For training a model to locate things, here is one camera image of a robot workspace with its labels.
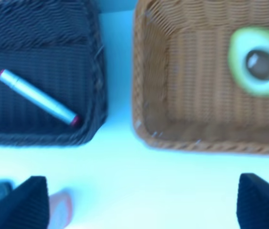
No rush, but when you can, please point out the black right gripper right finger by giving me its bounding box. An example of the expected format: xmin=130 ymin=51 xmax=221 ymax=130
xmin=237 ymin=173 xmax=269 ymax=229

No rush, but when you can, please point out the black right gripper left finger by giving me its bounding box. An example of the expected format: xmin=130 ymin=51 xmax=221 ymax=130
xmin=0 ymin=176 xmax=50 ymax=229

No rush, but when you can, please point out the silver marker pen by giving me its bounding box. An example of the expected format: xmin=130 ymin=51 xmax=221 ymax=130
xmin=0 ymin=69 xmax=81 ymax=126

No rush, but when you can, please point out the half avocado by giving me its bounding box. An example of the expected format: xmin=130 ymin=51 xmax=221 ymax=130
xmin=228 ymin=27 xmax=269 ymax=97

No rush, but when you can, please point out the pink squeeze bottle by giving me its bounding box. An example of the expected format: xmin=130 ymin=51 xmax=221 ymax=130
xmin=47 ymin=189 xmax=73 ymax=229

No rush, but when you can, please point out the orange wicker basket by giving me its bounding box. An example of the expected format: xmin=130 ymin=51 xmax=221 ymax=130
xmin=132 ymin=0 xmax=269 ymax=154

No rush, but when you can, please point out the dark brown wicker basket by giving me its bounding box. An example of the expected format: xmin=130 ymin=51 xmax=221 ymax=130
xmin=0 ymin=0 xmax=107 ymax=146

